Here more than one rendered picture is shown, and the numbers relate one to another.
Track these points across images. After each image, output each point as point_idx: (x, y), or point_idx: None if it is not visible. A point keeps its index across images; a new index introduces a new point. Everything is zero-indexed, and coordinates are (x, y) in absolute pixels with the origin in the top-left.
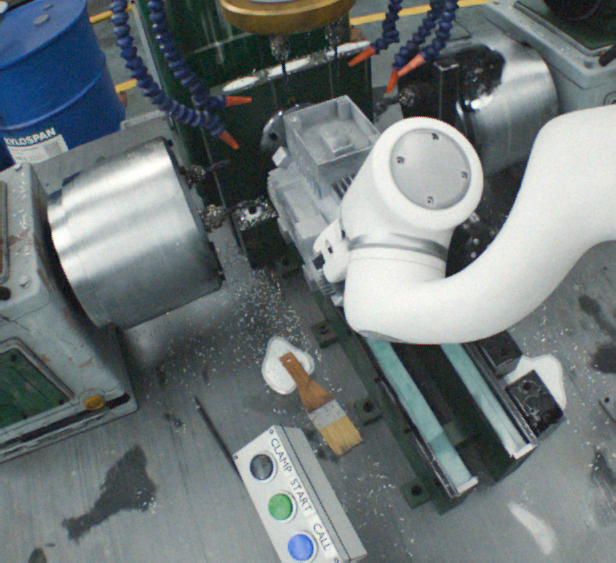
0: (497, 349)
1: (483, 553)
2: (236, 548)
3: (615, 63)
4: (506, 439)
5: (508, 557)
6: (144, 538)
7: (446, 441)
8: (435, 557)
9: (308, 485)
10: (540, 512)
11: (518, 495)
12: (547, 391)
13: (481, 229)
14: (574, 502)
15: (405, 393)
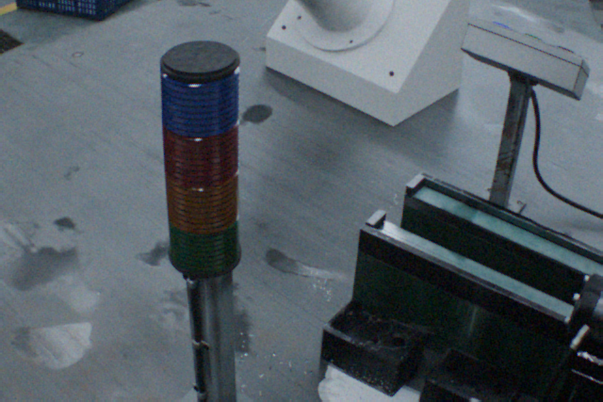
0: (463, 367)
1: (342, 235)
2: (544, 177)
3: None
4: (399, 232)
5: (313, 238)
6: (601, 156)
7: (461, 215)
8: (387, 221)
9: (530, 42)
10: (298, 280)
11: (334, 288)
12: (366, 344)
13: (592, 276)
14: (257, 297)
15: (531, 238)
